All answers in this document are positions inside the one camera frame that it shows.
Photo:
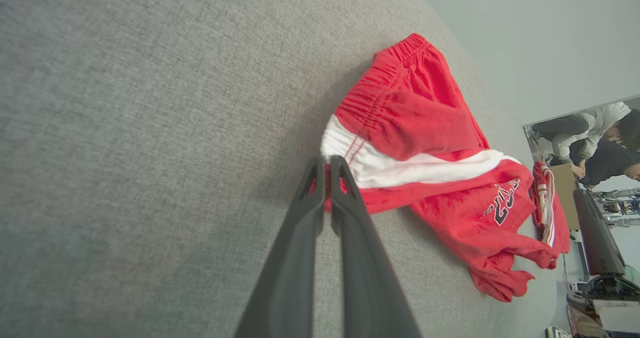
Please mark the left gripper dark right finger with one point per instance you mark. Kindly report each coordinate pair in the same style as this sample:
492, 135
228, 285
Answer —
367, 278

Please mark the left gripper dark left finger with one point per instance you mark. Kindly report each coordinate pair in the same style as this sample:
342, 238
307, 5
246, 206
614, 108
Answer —
290, 268

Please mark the red and white sports shorts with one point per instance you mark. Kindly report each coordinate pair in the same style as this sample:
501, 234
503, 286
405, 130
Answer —
425, 128

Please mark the brown cardboard box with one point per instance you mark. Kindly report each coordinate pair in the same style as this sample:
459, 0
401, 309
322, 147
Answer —
567, 198

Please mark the black computer monitor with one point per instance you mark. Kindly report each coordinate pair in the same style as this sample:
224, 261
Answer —
597, 233

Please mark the white labelled box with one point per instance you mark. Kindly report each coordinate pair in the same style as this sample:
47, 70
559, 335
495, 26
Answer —
620, 313

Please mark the person in black jacket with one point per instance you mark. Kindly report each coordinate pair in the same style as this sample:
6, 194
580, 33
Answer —
607, 161

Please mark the person in white hoodie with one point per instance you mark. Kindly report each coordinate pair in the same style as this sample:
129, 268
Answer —
590, 128

